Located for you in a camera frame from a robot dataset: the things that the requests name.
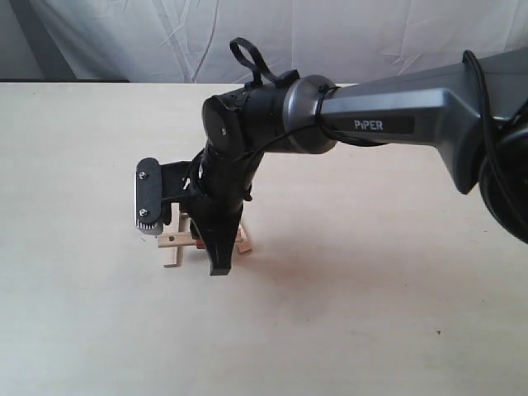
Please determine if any white backdrop curtain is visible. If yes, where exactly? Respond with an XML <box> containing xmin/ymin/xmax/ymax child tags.
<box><xmin>1</xmin><ymin>1</ymin><xmax>527</xmax><ymax>83</ymax></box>

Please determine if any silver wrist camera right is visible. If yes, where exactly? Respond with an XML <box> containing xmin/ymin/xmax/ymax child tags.
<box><xmin>134</xmin><ymin>158</ymin><xmax>163</xmax><ymax>236</ymax></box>

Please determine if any horizontal wooden stick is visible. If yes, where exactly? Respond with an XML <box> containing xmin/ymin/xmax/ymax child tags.
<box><xmin>157</xmin><ymin>232</ymin><xmax>195</xmax><ymax>248</ymax></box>

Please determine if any vertical wooden stick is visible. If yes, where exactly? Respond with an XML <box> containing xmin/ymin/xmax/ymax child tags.
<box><xmin>163</xmin><ymin>204</ymin><xmax>190</xmax><ymax>268</ymax></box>
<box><xmin>235</xmin><ymin>223</ymin><xmax>252</xmax><ymax>254</ymax></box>

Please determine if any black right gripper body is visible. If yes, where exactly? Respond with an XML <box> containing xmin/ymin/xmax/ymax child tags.
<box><xmin>158</xmin><ymin>148</ymin><xmax>262</xmax><ymax>276</ymax></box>

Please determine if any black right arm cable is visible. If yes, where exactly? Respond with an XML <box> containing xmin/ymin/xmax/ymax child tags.
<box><xmin>229</xmin><ymin>36</ymin><xmax>528</xmax><ymax>207</ymax></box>

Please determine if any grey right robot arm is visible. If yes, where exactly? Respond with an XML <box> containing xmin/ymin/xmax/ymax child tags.
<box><xmin>153</xmin><ymin>49</ymin><xmax>527</xmax><ymax>276</ymax></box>

